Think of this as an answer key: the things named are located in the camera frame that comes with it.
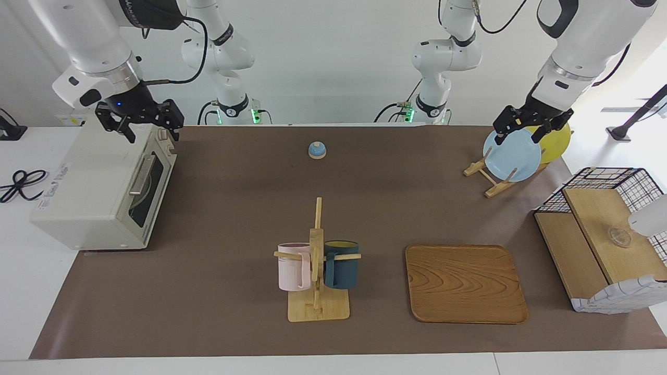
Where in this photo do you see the black looped cable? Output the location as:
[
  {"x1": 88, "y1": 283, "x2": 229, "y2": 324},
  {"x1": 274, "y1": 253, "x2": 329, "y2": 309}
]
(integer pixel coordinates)
[{"x1": 0, "y1": 169, "x2": 48, "y2": 204}]

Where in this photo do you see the oven door with handle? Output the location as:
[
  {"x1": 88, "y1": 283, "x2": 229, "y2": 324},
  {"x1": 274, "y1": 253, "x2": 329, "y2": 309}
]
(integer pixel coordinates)
[{"x1": 117, "y1": 138, "x2": 178, "y2": 248}]

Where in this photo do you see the white toaster oven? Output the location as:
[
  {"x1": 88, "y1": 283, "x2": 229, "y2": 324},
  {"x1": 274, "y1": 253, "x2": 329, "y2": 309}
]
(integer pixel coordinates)
[{"x1": 30, "y1": 123, "x2": 178, "y2": 252}]

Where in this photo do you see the wooden step shelf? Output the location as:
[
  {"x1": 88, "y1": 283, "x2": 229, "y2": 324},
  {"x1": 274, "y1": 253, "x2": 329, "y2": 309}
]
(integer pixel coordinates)
[{"x1": 535, "y1": 187, "x2": 667, "y2": 300}]

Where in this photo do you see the white checked cloth liner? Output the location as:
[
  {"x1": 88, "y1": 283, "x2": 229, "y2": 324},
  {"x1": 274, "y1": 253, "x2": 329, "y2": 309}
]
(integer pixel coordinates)
[{"x1": 571, "y1": 274, "x2": 667, "y2": 314}]

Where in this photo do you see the yellow plate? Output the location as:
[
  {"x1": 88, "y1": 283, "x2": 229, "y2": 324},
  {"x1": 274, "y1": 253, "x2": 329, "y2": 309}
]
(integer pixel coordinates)
[{"x1": 526, "y1": 121, "x2": 572, "y2": 164}]

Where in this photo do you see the wooden tray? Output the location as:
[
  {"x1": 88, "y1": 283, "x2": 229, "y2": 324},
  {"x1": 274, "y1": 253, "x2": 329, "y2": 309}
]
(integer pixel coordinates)
[{"x1": 405, "y1": 245, "x2": 528, "y2": 324}]

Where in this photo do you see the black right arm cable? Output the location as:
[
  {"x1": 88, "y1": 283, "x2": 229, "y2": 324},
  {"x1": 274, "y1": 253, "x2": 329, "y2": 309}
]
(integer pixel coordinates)
[{"x1": 141, "y1": 16, "x2": 209, "y2": 85}]

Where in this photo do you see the black clamp base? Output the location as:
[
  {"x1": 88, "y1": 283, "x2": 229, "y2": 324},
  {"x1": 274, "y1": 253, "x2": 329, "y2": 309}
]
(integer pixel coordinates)
[{"x1": 0, "y1": 108, "x2": 28, "y2": 141}]

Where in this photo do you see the pink mug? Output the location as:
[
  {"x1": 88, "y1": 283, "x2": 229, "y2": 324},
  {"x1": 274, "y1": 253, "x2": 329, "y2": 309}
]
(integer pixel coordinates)
[{"x1": 277, "y1": 243, "x2": 312, "y2": 291}]

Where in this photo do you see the wooden plate rack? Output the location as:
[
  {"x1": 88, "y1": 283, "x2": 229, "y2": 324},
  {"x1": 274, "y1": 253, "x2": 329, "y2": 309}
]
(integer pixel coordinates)
[{"x1": 464, "y1": 156, "x2": 550, "y2": 198}]

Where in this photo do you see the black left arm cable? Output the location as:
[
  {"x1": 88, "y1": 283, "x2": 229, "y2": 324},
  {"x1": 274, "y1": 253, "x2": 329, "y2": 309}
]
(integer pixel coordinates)
[{"x1": 472, "y1": 0, "x2": 528, "y2": 35}]

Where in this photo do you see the black wire basket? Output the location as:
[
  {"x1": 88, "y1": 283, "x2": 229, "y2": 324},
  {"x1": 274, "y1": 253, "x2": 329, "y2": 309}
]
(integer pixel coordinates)
[{"x1": 537, "y1": 167, "x2": 667, "y2": 261}]

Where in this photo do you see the brown table mat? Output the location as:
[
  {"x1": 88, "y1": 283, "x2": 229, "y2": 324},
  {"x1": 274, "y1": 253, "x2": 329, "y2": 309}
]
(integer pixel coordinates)
[{"x1": 30, "y1": 125, "x2": 667, "y2": 360}]

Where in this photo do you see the wooden mug tree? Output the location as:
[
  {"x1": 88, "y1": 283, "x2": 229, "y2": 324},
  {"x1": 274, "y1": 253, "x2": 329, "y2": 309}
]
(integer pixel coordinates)
[{"x1": 274, "y1": 197, "x2": 362, "y2": 322}]

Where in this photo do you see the black stand pole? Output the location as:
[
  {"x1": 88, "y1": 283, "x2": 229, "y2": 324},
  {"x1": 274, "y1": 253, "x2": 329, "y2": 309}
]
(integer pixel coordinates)
[{"x1": 606, "y1": 83, "x2": 667, "y2": 142}]

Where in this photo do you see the dark blue mug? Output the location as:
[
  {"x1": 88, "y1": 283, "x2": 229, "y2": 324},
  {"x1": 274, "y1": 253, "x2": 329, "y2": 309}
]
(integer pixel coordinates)
[{"x1": 323, "y1": 240, "x2": 359, "y2": 290}]

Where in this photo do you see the white rounded object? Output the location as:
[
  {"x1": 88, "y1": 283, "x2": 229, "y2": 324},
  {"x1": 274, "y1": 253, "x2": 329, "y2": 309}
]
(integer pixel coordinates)
[{"x1": 628, "y1": 194, "x2": 667, "y2": 238}]

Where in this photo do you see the mint green plate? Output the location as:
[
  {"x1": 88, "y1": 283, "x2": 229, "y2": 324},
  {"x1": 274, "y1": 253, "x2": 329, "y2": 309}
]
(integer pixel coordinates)
[{"x1": 129, "y1": 174, "x2": 153, "y2": 210}]

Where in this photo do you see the black base cable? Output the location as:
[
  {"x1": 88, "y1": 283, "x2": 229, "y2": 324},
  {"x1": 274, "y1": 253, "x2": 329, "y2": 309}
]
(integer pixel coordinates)
[
  {"x1": 197, "y1": 100, "x2": 219, "y2": 126},
  {"x1": 374, "y1": 78, "x2": 424, "y2": 123}
]

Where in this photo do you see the light blue plate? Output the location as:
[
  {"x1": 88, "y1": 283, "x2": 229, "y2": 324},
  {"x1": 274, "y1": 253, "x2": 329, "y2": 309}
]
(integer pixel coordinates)
[{"x1": 483, "y1": 129, "x2": 542, "y2": 182}]

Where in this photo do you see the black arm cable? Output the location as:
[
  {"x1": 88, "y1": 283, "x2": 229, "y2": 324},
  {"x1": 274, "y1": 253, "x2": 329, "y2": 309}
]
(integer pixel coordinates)
[
  {"x1": 141, "y1": 16, "x2": 209, "y2": 85},
  {"x1": 472, "y1": 0, "x2": 528, "y2": 35}
]

